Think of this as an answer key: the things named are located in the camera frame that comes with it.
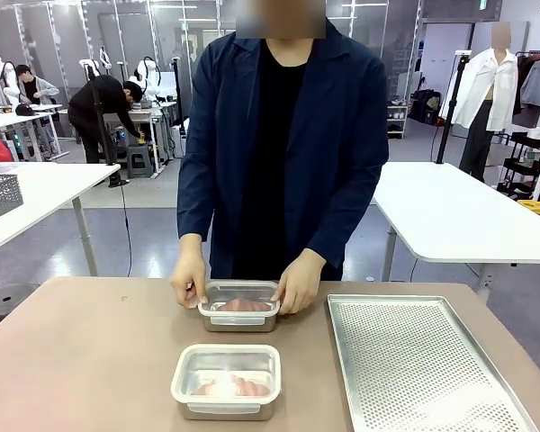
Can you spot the man in black trousers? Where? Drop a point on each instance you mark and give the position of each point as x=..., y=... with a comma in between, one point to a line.
x=94, y=103

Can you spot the person's left hand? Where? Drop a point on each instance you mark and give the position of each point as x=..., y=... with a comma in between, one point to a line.
x=301, y=288

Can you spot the large steel container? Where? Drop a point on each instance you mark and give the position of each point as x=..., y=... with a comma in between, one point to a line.
x=225, y=416

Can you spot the white table with basket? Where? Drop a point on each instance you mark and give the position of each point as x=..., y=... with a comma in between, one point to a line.
x=45, y=198

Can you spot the clothes rack with garments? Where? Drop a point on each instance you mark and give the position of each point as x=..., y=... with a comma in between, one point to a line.
x=537, y=85

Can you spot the grey mesh basket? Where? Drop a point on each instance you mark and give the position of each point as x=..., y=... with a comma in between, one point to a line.
x=0, y=195

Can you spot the small clear plastic lid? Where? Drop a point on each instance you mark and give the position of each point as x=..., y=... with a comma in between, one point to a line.
x=238, y=320

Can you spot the man in grey jacket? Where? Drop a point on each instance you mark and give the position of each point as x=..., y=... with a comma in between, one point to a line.
x=36, y=90

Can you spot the large clear plastic lid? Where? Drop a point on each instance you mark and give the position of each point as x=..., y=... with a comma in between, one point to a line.
x=222, y=407

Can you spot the person's right hand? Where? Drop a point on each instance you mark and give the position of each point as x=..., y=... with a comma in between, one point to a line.
x=189, y=279

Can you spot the small steel container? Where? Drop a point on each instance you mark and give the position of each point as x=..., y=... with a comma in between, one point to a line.
x=240, y=327

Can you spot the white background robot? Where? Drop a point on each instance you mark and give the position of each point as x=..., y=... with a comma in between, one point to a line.
x=150, y=81
x=2, y=85

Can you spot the large empty white table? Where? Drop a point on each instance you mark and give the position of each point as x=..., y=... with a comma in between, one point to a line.
x=454, y=211

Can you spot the black utility cart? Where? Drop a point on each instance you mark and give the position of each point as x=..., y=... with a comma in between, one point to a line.
x=524, y=157

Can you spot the white shoe rack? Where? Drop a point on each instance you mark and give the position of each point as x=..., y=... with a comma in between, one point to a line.
x=397, y=119

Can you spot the white background desk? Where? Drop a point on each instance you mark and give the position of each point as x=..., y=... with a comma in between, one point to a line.
x=9, y=119

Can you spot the person's right forearm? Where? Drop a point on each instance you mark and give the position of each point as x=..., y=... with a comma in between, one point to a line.
x=195, y=207

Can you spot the perforated metal baking tray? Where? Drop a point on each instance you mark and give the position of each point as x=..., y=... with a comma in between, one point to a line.
x=414, y=360

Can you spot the person in navy coat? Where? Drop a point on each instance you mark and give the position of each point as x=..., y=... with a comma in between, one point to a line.
x=288, y=148

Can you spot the mannequin in white shirt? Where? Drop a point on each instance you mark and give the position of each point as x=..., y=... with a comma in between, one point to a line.
x=486, y=90

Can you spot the person's left forearm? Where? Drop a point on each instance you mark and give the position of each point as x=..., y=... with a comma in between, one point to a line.
x=342, y=220

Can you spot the black bags pile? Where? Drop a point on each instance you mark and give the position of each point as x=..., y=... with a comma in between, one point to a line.
x=425, y=105

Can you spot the black tripod stand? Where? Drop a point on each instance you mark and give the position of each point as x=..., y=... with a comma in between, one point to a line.
x=450, y=108

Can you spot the black cap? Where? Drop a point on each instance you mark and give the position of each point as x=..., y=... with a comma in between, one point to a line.
x=24, y=109

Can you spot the ridged brown bread roll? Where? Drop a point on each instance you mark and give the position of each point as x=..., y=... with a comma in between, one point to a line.
x=234, y=387

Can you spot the grey plastic stool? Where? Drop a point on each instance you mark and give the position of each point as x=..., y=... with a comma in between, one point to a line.
x=139, y=162

